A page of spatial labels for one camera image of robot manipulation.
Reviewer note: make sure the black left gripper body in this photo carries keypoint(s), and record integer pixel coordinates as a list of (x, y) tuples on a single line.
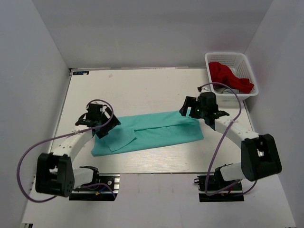
[(103, 119)]

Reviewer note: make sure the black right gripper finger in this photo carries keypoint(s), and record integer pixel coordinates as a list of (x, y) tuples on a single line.
[(192, 103), (184, 109)]

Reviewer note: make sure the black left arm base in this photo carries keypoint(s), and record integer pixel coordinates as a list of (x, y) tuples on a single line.
[(105, 189)]

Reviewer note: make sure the white plastic basket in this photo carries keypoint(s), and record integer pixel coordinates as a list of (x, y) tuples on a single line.
[(238, 64)]

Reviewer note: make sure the grey t shirt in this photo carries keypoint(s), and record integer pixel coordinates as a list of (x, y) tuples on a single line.
[(224, 90)]

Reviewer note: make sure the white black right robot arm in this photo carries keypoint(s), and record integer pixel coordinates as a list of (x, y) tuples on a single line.
[(259, 154)]

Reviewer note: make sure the dark label sticker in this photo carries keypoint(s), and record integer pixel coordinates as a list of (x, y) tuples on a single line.
[(80, 73)]

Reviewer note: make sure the red t shirt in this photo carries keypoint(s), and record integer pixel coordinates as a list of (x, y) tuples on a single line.
[(222, 74)]

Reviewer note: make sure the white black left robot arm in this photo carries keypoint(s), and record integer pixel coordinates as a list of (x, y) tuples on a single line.
[(55, 174)]

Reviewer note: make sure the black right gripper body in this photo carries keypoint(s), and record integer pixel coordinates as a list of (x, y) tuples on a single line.
[(199, 111)]

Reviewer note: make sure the teal t shirt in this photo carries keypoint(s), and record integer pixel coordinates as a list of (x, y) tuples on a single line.
[(147, 131)]

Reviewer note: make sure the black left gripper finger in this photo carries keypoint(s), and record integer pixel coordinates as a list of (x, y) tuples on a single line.
[(111, 120), (103, 131)]

